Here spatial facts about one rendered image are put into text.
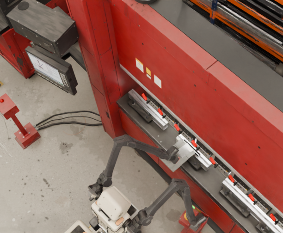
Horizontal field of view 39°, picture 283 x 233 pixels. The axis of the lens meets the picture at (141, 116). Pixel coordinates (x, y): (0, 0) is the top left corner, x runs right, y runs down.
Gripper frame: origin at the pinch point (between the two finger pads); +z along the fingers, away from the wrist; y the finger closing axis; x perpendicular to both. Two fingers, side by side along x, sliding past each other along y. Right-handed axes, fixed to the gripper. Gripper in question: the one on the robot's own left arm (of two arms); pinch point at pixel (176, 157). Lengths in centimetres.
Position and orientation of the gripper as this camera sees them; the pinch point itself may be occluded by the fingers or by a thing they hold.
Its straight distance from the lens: 352.4
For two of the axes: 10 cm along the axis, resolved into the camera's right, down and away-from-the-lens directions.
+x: -6.1, 7.6, 2.0
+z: 4.3, 1.1, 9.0
